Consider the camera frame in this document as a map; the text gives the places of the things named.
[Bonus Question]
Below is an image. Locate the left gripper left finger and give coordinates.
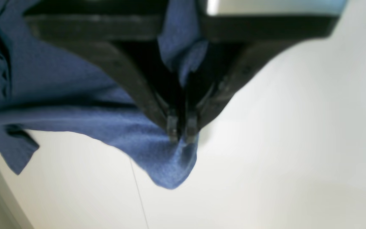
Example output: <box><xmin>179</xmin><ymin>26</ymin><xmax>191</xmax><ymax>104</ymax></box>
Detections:
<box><xmin>24</xmin><ymin>13</ymin><xmax>180</xmax><ymax>142</ymax></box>

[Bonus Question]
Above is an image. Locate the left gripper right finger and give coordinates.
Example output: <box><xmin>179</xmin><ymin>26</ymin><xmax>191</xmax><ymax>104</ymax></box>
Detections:
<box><xmin>185</xmin><ymin>15</ymin><xmax>339</xmax><ymax>143</ymax></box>

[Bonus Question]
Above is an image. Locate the blue grey t-shirt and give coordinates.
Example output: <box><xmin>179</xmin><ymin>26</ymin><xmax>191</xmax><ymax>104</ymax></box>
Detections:
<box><xmin>0</xmin><ymin>0</ymin><xmax>198</xmax><ymax>189</ymax></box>

